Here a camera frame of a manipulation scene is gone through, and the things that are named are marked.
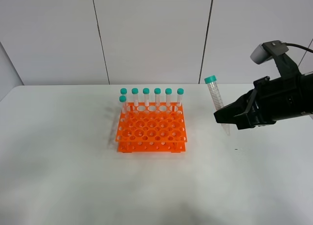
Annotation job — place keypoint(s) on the teal capped test tube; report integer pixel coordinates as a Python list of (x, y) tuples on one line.
[(211, 82)]

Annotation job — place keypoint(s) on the second row left tube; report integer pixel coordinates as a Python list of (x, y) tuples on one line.
[(123, 105)]

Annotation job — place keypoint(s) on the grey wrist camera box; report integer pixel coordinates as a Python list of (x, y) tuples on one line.
[(266, 51)]

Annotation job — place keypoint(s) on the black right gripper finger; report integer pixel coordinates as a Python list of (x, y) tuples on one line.
[(229, 116), (240, 104)]

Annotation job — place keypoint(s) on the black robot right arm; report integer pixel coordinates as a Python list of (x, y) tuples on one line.
[(269, 102)]

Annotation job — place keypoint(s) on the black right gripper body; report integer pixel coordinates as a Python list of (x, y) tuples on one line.
[(279, 99)]

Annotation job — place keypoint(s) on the orange test tube rack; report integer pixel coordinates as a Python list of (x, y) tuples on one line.
[(151, 129)]

